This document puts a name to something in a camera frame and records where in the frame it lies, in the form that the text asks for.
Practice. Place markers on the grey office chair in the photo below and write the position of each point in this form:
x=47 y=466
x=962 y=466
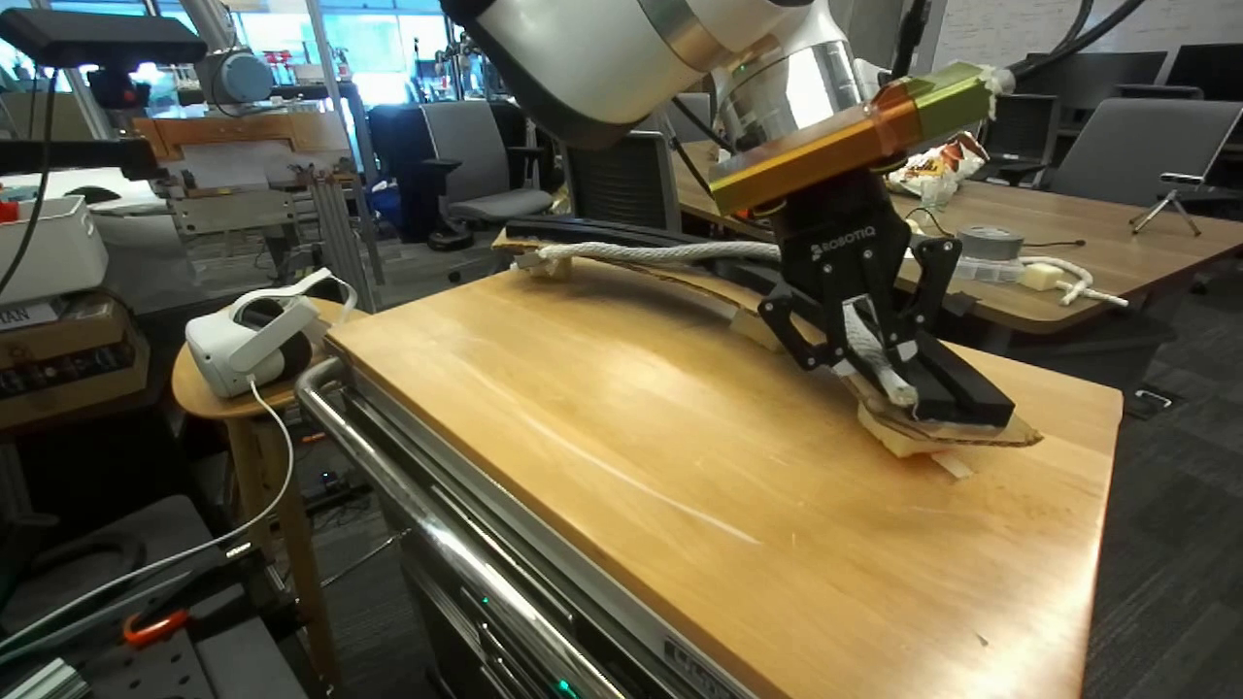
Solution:
x=1140 y=150

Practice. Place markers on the white power strip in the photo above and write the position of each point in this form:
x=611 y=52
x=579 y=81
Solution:
x=1040 y=273

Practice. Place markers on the grey tape roll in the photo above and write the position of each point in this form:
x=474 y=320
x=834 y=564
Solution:
x=993 y=241

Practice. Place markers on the orange green wrist camera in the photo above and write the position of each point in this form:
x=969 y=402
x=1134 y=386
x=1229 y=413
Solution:
x=910 y=114

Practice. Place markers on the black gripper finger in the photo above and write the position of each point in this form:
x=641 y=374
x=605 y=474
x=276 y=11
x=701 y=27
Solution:
x=807 y=327
x=913 y=339

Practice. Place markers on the chrome cart handle bar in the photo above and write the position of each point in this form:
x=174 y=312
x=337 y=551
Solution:
x=494 y=629

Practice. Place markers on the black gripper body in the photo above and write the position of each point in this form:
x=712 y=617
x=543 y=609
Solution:
x=846 y=241

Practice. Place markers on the long wooden office table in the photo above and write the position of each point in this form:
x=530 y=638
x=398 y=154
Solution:
x=1087 y=230

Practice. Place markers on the black office chair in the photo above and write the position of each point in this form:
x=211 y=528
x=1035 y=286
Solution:
x=453 y=169

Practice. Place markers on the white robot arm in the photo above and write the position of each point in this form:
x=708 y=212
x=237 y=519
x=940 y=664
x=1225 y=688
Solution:
x=596 y=67

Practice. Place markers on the round wooden stool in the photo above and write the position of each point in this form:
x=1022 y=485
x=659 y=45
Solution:
x=268 y=507

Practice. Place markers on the white VR headset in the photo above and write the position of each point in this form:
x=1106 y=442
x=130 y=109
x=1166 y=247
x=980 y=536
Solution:
x=260 y=335

